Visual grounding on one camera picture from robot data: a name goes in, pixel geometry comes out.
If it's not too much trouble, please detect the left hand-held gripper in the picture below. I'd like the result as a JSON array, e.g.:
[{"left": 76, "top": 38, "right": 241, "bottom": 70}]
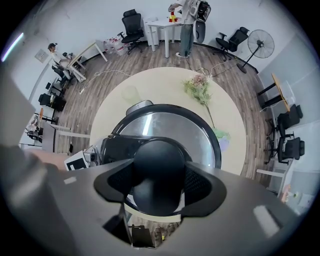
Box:
[{"left": 64, "top": 134, "right": 121, "bottom": 172}]

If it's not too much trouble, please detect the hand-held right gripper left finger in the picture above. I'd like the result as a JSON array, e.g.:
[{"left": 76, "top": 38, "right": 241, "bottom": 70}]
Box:
[{"left": 7, "top": 159, "right": 137, "bottom": 256}]

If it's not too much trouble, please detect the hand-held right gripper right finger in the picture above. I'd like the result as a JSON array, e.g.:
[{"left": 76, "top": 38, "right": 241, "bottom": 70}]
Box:
[{"left": 159, "top": 161, "right": 309, "bottom": 256}]

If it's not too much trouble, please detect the black silver pressure cooker lid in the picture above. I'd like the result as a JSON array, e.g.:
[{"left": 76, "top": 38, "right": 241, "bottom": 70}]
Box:
[{"left": 99, "top": 103, "right": 223, "bottom": 218}]

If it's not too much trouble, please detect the person's left forearm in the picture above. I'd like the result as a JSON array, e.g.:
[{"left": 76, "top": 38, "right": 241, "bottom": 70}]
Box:
[{"left": 32, "top": 149, "right": 67, "bottom": 172}]

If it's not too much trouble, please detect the clear glass vase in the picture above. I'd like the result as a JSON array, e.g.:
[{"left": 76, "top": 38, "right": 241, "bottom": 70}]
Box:
[{"left": 121, "top": 85, "right": 141, "bottom": 105}]

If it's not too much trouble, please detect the black tablet device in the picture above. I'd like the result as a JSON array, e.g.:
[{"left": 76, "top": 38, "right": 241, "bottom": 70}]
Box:
[{"left": 131, "top": 224, "right": 154, "bottom": 249}]

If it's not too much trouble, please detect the white desk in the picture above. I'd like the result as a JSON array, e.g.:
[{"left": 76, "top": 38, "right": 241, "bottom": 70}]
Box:
[
  {"left": 256, "top": 159, "right": 295, "bottom": 195},
  {"left": 146, "top": 19, "right": 183, "bottom": 59}
]

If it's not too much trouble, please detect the round beige table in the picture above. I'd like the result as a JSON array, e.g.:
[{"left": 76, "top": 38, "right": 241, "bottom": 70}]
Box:
[{"left": 89, "top": 66, "right": 247, "bottom": 223}]

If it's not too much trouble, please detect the purple artificial flower bunch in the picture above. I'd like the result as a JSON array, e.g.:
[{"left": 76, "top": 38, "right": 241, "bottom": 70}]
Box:
[{"left": 213, "top": 127, "right": 231, "bottom": 153}]

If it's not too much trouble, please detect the black office chair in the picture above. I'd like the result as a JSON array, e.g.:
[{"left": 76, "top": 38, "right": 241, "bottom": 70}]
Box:
[
  {"left": 117, "top": 9, "right": 145, "bottom": 55},
  {"left": 264, "top": 136, "right": 306, "bottom": 165},
  {"left": 266, "top": 104, "right": 304, "bottom": 141},
  {"left": 212, "top": 26, "right": 250, "bottom": 62}
]

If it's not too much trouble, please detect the wooden desk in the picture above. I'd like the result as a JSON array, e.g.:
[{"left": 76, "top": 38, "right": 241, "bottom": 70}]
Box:
[{"left": 66, "top": 39, "right": 109, "bottom": 83}]

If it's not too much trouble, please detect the pack of water bottles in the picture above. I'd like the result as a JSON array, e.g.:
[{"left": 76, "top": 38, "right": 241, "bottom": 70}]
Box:
[{"left": 103, "top": 36, "right": 128, "bottom": 56}]

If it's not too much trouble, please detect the pink artificial flower bouquet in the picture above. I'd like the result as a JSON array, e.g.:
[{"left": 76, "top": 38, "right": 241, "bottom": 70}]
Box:
[{"left": 182, "top": 73, "right": 216, "bottom": 128}]

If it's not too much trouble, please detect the white drawer cabinet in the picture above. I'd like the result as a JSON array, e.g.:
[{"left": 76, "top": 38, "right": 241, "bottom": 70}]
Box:
[{"left": 143, "top": 17, "right": 160, "bottom": 47}]

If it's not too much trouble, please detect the white box appliance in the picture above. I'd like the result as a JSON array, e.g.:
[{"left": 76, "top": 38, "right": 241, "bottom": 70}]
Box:
[{"left": 283, "top": 81, "right": 296, "bottom": 106}]

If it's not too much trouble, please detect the round yellow table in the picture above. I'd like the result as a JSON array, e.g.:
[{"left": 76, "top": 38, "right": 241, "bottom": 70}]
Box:
[{"left": 257, "top": 72, "right": 292, "bottom": 113}]

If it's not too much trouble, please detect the open black backpack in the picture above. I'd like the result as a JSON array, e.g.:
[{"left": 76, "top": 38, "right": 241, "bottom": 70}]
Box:
[{"left": 192, "top": 0, "right": 212, "bottom": 43}]

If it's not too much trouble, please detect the black standing fan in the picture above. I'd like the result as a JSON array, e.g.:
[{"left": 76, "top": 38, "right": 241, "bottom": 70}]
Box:
[{"left": 236, "top": 29, "right": 275, "bottom": 74}]

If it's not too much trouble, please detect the white floor cable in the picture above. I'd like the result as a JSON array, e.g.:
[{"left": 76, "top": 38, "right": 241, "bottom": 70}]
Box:
[{"left": 79, "top": 69, "right": 131, "bottom": 95}]

